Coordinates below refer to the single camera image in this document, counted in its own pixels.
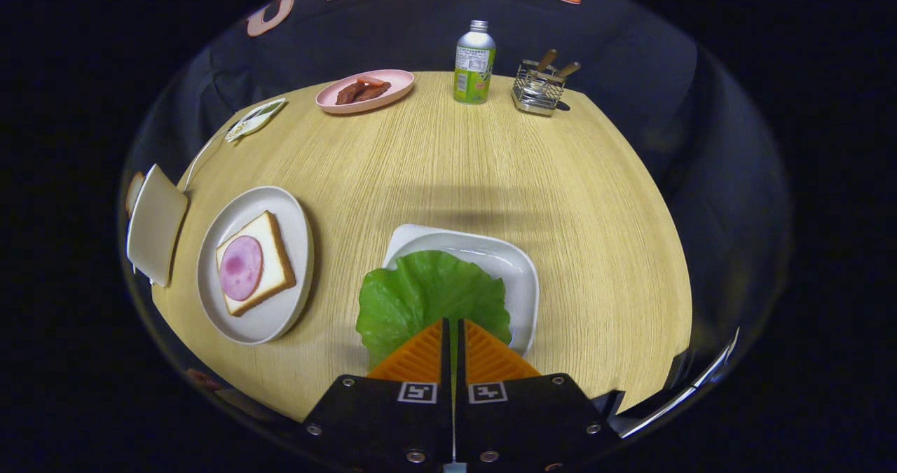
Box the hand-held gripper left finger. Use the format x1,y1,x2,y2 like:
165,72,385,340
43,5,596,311
301,317,453,473

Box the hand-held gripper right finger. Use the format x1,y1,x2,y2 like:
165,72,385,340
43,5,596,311
456,318,624,473

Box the green lettuce leaf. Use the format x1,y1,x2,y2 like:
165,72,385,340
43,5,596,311
355,250,513,370

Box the white square plate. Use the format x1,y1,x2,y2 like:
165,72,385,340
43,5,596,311
382,224,540,357

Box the white round plate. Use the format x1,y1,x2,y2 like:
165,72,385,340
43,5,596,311
197,186,315,345

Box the white bread slice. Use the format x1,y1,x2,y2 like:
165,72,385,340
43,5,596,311
215,211,297,317

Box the pink ham slice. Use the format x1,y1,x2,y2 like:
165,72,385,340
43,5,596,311
219,235,264,302

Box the white toaster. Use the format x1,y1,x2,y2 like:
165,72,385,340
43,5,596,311
126,164,190,288

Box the brown meat slices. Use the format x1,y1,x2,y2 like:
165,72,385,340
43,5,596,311
335,79,392,106

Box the white divided seasoning dish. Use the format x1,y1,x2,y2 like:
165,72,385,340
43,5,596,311
224,98,288,143

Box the pink round plate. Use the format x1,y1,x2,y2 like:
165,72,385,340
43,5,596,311
315,69,416,115

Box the silver green drink bottle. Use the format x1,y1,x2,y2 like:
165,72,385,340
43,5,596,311
453,20,497,105

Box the black backdrop cloth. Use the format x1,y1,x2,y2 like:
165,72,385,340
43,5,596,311
119,0,793,390

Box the metal wire basket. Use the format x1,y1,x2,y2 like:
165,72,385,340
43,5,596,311
512,60,567,116

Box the white toaster cable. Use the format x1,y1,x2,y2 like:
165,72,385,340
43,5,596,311
184,128,228,192

